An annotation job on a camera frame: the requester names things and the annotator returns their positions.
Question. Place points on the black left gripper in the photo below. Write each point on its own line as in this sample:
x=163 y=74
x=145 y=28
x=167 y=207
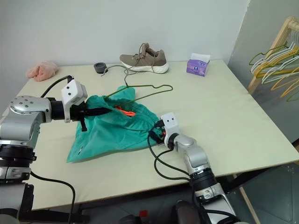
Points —
x=78 y=112

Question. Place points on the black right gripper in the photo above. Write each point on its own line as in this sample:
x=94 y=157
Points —
x=158 y=135

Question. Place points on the teal green shorts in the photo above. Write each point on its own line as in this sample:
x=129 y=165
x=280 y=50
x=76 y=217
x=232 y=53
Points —
x=105 y=137

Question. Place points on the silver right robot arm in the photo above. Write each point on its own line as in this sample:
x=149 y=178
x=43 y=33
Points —
x=194 y=151

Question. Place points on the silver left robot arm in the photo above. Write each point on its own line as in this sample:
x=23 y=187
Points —
x=25 y=107

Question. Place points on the black round cap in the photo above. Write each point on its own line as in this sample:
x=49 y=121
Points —
x=100 y=68

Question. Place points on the pink fluffy cloth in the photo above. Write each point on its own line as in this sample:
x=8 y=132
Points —
x=42 y=71

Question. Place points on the taupe sneaker with white sole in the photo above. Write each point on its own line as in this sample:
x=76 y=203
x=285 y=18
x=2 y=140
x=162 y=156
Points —
x=144 y=59

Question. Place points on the purple tissue pack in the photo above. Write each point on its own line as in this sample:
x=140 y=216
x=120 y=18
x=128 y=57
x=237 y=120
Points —
x=197 y=67

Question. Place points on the red floor marker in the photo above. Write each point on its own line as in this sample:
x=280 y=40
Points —
x=143 y=213

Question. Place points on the dark rounded shape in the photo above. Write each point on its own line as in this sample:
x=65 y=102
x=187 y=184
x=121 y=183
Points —
x=187 y=213
x=129 y=220

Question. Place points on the light wooden clothes rack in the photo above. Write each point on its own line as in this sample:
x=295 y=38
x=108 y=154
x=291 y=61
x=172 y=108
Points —
x=280 y=35

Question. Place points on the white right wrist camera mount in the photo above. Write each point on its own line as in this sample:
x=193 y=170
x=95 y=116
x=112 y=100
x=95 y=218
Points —
x=171 y=126

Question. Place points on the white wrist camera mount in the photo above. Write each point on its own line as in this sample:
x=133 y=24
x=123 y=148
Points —
x=72 y=93
x=171 y=126

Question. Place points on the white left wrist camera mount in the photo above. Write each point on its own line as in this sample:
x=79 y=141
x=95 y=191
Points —
x=72 y=93

